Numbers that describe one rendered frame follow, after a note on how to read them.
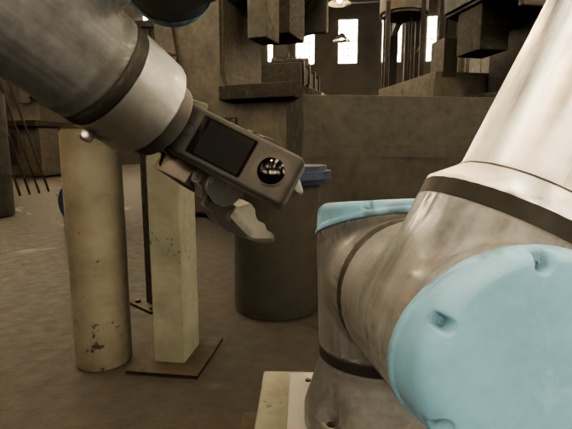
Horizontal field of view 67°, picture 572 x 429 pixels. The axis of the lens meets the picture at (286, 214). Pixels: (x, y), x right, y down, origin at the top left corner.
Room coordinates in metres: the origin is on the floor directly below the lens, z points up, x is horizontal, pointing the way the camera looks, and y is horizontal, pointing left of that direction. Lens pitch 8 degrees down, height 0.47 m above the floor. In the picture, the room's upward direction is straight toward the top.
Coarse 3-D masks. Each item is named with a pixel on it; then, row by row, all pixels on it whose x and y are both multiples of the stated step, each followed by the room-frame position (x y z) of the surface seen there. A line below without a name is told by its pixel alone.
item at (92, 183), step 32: (64, 128) 0.89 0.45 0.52; (64, 160) 0.88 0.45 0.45; (96, 160) 0.88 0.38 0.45; (64, 192) 0.89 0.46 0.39; (96, 192) 0.88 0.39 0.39; (96, 224) 0.88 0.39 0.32; (96, 256) 0.88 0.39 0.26; (96, 288) 0.88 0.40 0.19; (128, 288) 0.94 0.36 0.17; (96, 320) 0.88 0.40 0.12; (128, 320) 0.93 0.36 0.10; (96, 352) 0.87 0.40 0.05; (128, 352) 0.92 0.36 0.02
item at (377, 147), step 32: (320, 96) 2.17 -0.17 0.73; (352, 96) 2.19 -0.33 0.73; (384, 96) 2.21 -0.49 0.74; (416, 96) 2.23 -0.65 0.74; (288, 128) 2.72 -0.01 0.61; (320, 128) 2.17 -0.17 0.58; (352, 128) 2.19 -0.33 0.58; (384, 128) 2.21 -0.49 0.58; (416, 128) 2.23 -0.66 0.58; (448, 128) 2.25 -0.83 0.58; (320, 160) 2.17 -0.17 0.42; (352, 160) 2.19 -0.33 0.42; (384, 160) 2.21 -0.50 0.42; (416, 160) 2.23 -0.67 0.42; (448, 160) 2.25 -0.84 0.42; (320, 192) 2.17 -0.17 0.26; (352, 192) 2.19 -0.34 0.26; (384, 192) 2.21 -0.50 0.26; (416, 192) 2.23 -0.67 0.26
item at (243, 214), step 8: (240, 200) 0.46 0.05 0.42; (240, 208) 0.44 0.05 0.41; (248, 208) 0.45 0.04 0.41; (232, 216) 0.44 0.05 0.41; (240, 216) 0.45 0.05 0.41; (248, 216) 0.45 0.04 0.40; (240, 224) 0.45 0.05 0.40; (248, 224) 0.46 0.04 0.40; (256, 224) 0.47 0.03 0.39; (264, 224) 0.47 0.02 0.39; (248, 232) 0.46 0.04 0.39; (256, 232) 0.47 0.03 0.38; (264, 232) 0.48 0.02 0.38; (272, 232) 0.49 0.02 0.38; (256, 240) 0.48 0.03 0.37; (264, 240) 0.49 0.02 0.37; (272, 240) 0.50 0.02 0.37
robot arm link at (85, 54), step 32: (0, 0) 0.25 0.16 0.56; (32, 0) 0.26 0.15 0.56; (64, 0) 0.27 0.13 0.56; (96, 0) 0.29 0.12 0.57; (128, 0) 0.32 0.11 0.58; (0, 32) 0.26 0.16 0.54; (32, 32) 0.27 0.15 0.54; (64, 32) 0.28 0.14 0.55; (96, 32) 0.29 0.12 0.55; (128, 32) 0.32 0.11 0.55; (0, 64) 0.28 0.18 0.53; (32, 64) 0.28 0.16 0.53; (64, 64) 0.29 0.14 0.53; (96, 64) 0.30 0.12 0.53; (128, 64) 0.31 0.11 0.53; (32, 96) 0.31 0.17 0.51; (64, 96) 0.30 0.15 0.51; (96, 96) 0.31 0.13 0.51
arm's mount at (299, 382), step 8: (296, 376) 0.61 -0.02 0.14; (304, 376) 0.61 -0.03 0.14; (296, 384) 0.59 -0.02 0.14; (304, 384) 0.58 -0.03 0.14; (296, 392) 0.56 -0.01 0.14; (304, 392) 0.56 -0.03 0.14; (296, 400) 0.54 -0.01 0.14; (304, 400) 0.54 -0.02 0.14; (288, 408) 0.52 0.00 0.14; (296, 408) 0.52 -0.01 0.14; (304, 408) 0.52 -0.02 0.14; (288, 416) 0.50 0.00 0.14; (296, 416) 0.50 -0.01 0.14; (304, 416) 0.50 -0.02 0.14; (288, 424) 0.49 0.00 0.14; (296, 424) 0.48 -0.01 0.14; (304, 424) 0.48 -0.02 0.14
